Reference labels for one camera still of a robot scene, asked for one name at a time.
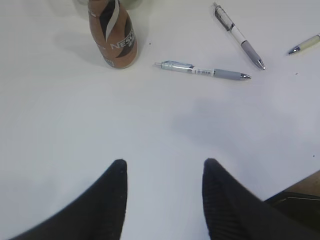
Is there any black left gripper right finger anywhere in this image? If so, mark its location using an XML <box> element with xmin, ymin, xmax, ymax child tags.
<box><xmin>202</xmin><ymin>158</ymin><xmax>320</xmax><ymax>240</ymax></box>

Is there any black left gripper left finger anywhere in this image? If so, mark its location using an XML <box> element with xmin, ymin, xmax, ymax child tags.
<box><xmin>15</xmin><ymin>159</ymin><xmax>128</xmax><ymax>240</ymax></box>

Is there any grey grip pen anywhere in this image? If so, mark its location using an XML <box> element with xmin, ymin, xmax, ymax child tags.
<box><xmin>213</xmin><ymin>2</ymin><xmax>266</xmax><ymax>70</ymax></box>
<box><xmin>154</xmin><ymin>60</ymin><xmax>252</xmax><ymax>81</ymax></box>

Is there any brown coffee drink bottle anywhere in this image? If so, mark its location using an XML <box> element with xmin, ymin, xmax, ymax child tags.
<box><xmin>88</xmin><ymin>0</ymin><xmax>138</xmax><ymax>69</ymax></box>

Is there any beige grip white pen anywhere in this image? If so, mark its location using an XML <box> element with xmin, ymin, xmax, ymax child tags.
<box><xmin>287</xmin><ymin>33</ymin><xmax>320</xmax><ymax>56</ymax></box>

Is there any green wavy glass plate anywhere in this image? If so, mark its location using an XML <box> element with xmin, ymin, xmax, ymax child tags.
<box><xmin>76</xmin><ymin>0</ymin><xmax>143</xmax><ymax>10</ymax></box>

